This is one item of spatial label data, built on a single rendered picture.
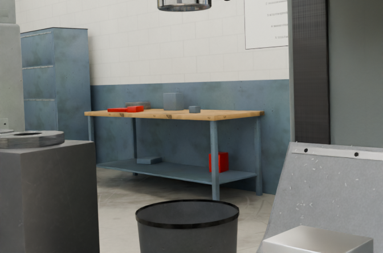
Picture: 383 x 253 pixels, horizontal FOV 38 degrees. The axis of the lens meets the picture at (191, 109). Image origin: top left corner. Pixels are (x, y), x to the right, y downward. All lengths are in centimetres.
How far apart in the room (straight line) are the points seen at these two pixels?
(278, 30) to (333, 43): 486
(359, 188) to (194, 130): 578
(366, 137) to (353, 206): 10
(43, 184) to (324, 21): 45
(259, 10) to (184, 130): 178
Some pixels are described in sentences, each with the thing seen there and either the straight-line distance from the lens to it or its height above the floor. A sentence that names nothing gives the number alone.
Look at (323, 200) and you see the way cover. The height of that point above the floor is 104.
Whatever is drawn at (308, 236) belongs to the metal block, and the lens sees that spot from 42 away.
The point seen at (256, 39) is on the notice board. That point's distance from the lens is 586.
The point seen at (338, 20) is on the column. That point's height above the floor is 130.
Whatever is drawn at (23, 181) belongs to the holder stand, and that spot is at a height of 111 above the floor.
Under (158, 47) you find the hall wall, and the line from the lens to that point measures 696.
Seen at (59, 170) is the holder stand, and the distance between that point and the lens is 68.
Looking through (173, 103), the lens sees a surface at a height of 96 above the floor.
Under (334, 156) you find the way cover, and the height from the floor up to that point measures 110.
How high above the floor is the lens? 122
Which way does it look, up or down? 3 degrees down
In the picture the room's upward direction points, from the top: 2 degrees counter-clockwise
